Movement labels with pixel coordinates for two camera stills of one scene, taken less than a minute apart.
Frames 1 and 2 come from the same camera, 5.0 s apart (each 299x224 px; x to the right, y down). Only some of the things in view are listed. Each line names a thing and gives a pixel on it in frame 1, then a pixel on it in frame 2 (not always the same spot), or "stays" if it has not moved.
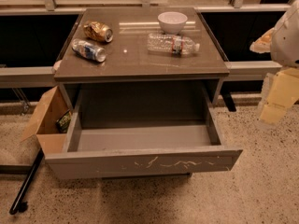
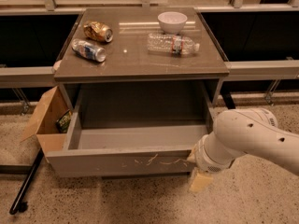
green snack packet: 64,122 stays
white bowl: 172,22 stays
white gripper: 287,41 → 204,159
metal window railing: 35,21 stays
